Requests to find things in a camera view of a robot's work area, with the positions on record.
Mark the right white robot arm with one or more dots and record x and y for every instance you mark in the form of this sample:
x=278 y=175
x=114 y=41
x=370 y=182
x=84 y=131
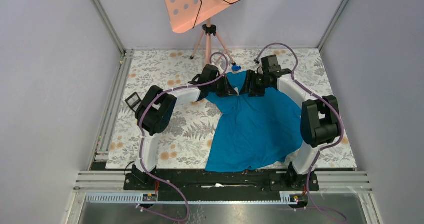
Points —
x=320 y=120

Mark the blue t-shirt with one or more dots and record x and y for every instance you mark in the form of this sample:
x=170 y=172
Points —
x=254 y=132

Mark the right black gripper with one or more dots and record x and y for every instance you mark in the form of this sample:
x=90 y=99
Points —
x=250 y=76

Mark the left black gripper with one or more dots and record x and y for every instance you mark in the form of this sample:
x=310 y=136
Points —
x=227 y=89

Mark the pink music stand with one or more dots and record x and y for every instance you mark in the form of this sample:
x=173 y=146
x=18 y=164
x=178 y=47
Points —
x=187 y=14

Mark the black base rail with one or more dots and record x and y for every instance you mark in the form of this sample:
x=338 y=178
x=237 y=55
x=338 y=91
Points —
x=201 y=185

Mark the floral patterned table mat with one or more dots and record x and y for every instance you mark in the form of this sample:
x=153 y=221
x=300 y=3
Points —
x=187 y=141

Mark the black square frame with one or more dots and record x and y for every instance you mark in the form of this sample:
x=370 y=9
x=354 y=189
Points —
x=133 y=101

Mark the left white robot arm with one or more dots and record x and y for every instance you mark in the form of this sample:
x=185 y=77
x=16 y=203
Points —
x=153 y=112

